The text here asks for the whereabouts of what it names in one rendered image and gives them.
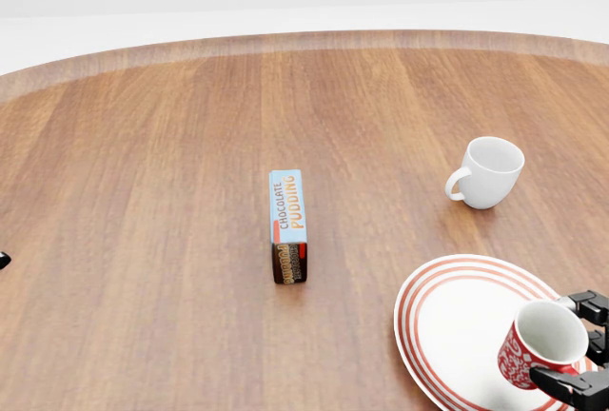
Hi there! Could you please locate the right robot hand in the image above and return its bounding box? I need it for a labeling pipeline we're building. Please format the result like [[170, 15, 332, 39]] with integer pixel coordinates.
[[528, 289, 609, 411]]

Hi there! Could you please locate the red patterned mug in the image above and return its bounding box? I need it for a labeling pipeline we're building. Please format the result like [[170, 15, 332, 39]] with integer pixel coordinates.
[[497, 300, 591, 391]]

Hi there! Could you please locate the white plate with red rings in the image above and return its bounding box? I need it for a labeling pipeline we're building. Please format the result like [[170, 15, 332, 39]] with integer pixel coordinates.
[[393, 253, 599, 411]]

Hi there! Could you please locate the white mug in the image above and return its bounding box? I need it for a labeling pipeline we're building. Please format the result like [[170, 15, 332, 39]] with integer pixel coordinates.
[[444, 136, 526, 210]]

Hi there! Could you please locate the chocolate pudding box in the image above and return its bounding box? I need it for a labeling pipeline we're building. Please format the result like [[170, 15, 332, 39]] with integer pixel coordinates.
[[267, 168, 309, 285]]

